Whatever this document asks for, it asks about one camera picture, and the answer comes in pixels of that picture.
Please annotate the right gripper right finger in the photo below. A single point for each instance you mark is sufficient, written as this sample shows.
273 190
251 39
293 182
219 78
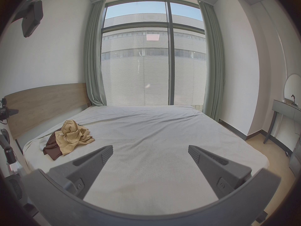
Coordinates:
218 173

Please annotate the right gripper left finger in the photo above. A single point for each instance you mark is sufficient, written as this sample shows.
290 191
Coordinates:
80 173

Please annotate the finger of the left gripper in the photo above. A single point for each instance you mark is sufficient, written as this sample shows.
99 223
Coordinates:
13 112

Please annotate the tan shorts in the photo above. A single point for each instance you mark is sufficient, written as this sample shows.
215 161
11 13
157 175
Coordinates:
73 138

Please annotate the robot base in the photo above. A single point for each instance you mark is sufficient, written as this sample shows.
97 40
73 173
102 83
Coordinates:
14 187

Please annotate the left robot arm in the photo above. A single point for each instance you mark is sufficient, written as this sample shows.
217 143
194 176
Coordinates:
10 154

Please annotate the brown garment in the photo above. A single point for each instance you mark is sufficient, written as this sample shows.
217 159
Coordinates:
53 149

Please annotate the bed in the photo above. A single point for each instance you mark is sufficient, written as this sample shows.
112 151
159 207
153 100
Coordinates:
152 131

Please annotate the grey dressing table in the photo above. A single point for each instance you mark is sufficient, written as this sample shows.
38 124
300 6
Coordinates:
285 108

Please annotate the grey-green curtain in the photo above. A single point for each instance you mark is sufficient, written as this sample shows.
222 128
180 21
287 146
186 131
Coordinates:
94 55
212 67

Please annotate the window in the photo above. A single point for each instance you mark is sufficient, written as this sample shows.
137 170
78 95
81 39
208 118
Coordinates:
141 79

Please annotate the round mirror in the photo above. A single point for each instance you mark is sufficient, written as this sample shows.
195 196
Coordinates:
292 86

